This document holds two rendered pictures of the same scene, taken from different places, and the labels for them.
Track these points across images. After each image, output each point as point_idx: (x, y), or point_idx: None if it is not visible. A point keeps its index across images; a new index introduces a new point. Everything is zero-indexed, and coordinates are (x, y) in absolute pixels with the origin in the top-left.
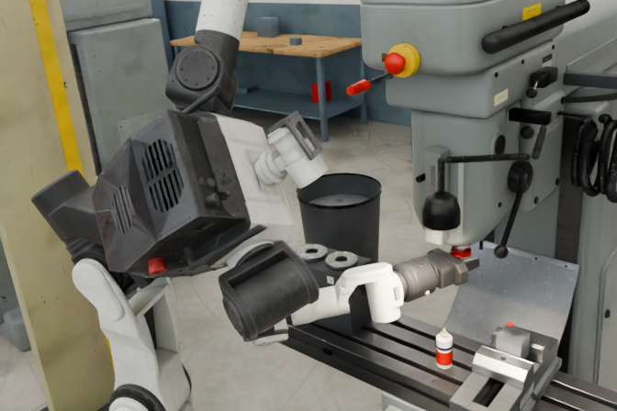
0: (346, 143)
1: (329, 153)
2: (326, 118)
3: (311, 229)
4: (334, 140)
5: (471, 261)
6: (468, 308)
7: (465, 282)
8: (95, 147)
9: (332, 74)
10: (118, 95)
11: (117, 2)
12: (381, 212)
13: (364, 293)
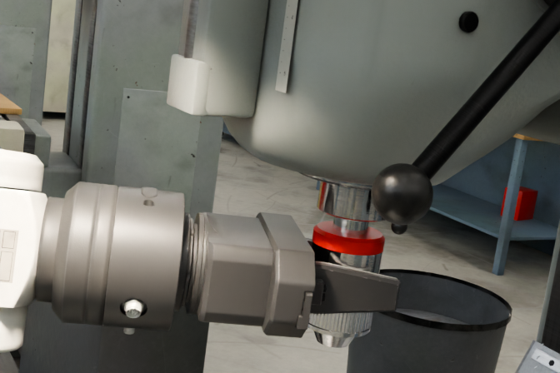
0: (529, 286)
1: (493, 290)
2: (508, 238)
3: (357, 350)
4: (512, 277)
5: (360, 276)
6: None
7: (300, 331)
8: (84, 118)
9: (545, 184)
10: (140, 48)
11: None
12: None
13: None
